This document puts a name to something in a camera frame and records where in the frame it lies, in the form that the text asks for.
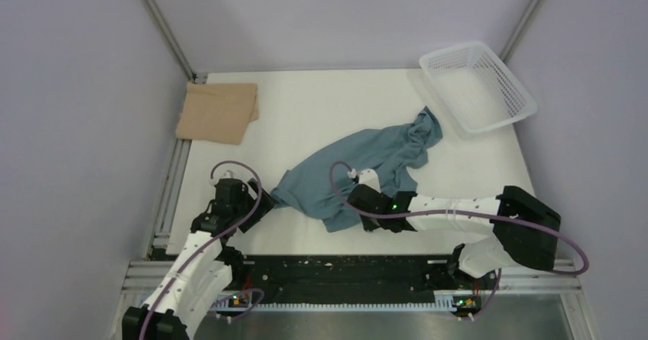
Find purple cable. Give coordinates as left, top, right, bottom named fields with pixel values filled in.
left=138, top=160, right=264, bottom=340
left=329, top=161, right=591, bottom=277

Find blue-grey t-shirt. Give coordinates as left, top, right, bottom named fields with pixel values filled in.
left=271, top=108, right=443, bottom=232

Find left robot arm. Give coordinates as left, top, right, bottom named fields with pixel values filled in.
left=121, top=177, right=275, bottom=339

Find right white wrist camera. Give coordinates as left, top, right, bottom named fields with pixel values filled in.
left=347, top=168, right=381, bottom=193

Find white cable duct strip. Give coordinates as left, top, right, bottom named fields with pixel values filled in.
left=139, top=290, right=479, bottom=313

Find folded tan t-shirt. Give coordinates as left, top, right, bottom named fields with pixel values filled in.
left=175, top=83, right=259, bottom=145

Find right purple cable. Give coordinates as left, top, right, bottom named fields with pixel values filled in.
left=329, top=161, right=591, bottom=277

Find white plastic mesh basket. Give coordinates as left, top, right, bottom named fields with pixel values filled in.
left=419, top=41, right=538, bottom=135

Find aluminium post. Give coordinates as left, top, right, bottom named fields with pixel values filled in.
left=142, top=0, right=196, bottom=82
left=499, top=0, right=545, bottom=63

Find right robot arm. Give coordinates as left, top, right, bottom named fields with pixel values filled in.
left=347, top=184, right=561, bottom=288

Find right rear aluminium post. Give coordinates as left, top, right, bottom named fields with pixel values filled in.
left=499, top=0, right=545, bottom=63

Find left rear aluminium post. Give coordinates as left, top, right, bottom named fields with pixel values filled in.
left=142, top=0, right=196, bottom=82

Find left side aluminium rail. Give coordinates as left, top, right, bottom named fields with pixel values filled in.
left=144, top=139, right=191, bottom=259

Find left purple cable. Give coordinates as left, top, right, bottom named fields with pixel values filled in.
left=138, top=160, right=264, bottom=340

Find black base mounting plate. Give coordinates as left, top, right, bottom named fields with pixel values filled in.
left=228, top=255, right=496, bottom=305

